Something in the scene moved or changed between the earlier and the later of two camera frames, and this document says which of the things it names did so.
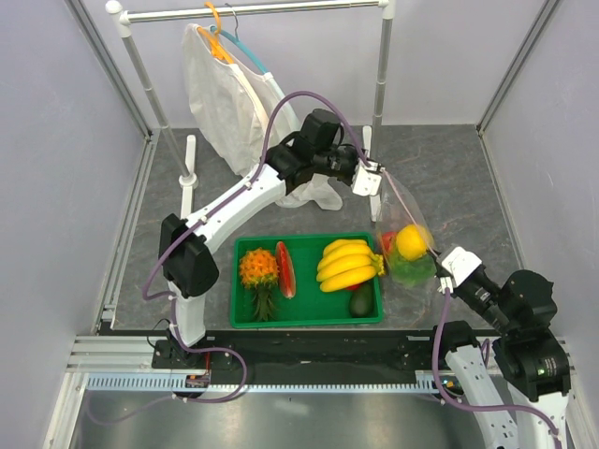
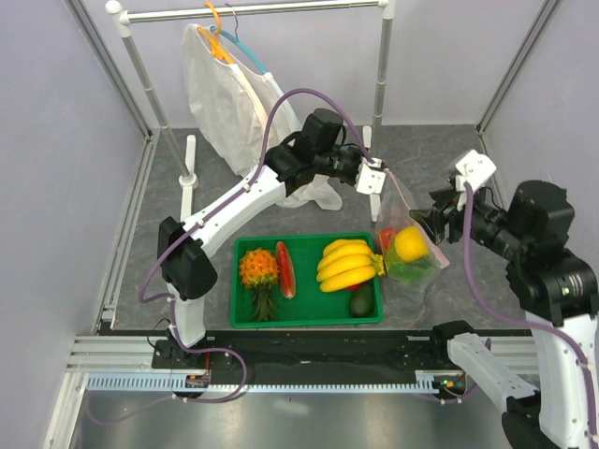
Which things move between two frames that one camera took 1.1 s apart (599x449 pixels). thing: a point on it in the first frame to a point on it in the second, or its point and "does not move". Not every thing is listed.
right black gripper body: x=482 y=295 to x=485 y=218
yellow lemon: x=414 y=241 does not move
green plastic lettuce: x=408 y=273 does not move
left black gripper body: x=342 y=162 does not move
